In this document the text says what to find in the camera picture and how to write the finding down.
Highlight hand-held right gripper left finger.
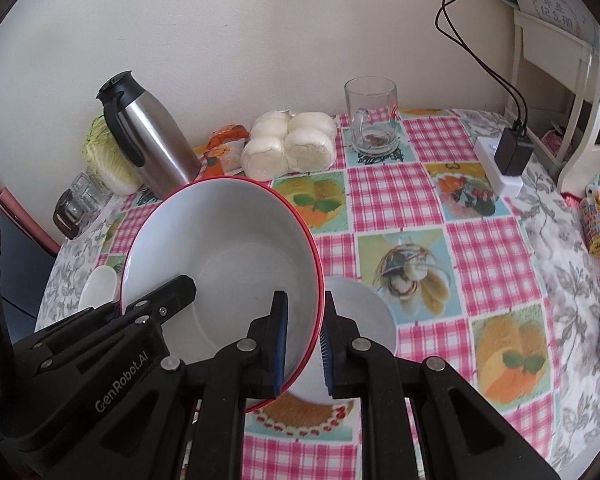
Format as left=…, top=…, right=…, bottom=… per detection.
left=162, top=290, right=288, bottom=480

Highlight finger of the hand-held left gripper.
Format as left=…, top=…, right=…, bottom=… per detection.
left=30, top=300, right=123, bottom=361
left=122, top=274, right=198, bottom=323

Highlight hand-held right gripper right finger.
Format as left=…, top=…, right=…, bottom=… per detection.
left=320, top=291, right=561, bottom=480

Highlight small white cup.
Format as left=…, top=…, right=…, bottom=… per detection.
left=77, top=265, right=122, bottom=311

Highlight light blue bowl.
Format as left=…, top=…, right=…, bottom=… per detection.
left=282, top=276, right=397, bottom=406

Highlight strawberry print bowl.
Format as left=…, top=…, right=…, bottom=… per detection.
left=120, top=176, right=326, bottom=413

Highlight dark blue cabinet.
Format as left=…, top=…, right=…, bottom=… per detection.
left=0, top=195, right=61, bottom=331

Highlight clear glass tumbler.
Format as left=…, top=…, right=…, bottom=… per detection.
left=71, top=172, right=103, bottom=201
left=80, top=187, right=108, bottom=221

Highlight pink board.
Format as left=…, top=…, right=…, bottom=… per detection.
left=0, top=187, right=63, bottom=256

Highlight stainless steel thermos jug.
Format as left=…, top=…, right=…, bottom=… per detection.
left=96, top=71, right=202, bottom=200

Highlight napa cabbage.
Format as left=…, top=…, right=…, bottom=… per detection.
left=83, top=115, right=143, bottom=196

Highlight pink checkered tablecloth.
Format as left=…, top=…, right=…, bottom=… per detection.
left=95, top=107, right=566, bottom=480

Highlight bag of steamed buns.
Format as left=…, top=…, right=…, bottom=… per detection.
left=241, top=109, right=338, bottom=181

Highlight clear glass mug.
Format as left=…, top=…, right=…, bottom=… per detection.
left=343, top=76, right=400, bottom=156

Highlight white power strip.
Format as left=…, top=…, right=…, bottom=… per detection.
left=473, top=136, right=523, bottom=198

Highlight black charger adapter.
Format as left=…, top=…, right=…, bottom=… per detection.
left=495, top=119, right=535, bottom=177

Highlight colourful candy packets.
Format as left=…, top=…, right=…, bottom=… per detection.
left=579, top=195, right=600, bottom=261

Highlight white wooden stand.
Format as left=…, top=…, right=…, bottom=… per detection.
left=511, top=7, right=595, bottom=161

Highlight black cable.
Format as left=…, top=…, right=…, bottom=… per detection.
left=440, top=0, right=531, bottom=128
left=434, top=0, right=523, bottom=126

